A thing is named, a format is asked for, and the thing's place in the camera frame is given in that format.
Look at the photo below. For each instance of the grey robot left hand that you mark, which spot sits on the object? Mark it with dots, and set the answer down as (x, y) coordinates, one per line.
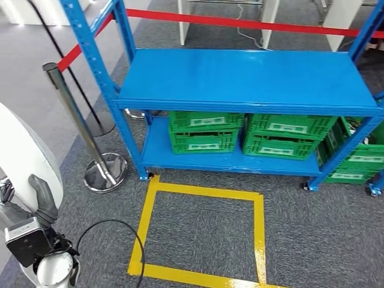
(46, 206)

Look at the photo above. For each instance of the white curved car body part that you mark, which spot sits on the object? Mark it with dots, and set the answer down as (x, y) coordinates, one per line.
(27, 155)

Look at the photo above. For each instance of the red barrier belt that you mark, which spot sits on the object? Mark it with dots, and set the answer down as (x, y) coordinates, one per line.
(78, 49)
(240, 23)

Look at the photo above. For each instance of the green plastic crate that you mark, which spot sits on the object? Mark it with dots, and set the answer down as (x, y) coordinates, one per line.
(258, 125)
(252, 151)
(179, 147)
(179, 121)
(370, 177)
(372, 150)

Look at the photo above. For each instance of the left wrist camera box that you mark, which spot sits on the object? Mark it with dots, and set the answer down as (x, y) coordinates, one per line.
(27, 242)

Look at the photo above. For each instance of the black stanchion post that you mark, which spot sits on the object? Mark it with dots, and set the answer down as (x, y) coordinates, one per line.
(100, 125)

